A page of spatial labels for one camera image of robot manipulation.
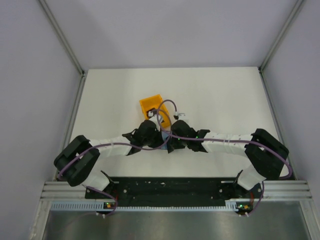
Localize yellow plastic bin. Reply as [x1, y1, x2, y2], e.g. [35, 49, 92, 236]
[139, 94, 170, 128]

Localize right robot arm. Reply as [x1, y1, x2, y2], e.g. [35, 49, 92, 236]
[166, 120, 292, 198]

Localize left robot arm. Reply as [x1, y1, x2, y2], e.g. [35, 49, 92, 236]
[53, 120, 164, 199]

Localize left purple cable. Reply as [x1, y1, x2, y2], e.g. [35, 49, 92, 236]
[56, 108, 173, 217]

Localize purple cable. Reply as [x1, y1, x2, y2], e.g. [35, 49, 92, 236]
[156, 99, 293, 217]
[56, 108, 173, 217]

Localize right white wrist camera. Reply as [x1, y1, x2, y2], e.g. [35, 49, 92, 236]
[173, 113, 189, 123]

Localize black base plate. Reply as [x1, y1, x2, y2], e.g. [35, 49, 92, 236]
[84, 176, 265, 207]

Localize grey cable duct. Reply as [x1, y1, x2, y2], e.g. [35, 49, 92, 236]
[50, 201, 250, 212]

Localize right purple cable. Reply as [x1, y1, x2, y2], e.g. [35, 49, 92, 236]
[156, 99, 293, 217]

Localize left aluminium frame post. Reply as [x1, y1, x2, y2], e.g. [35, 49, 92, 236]
[37, 0, 85, 76]

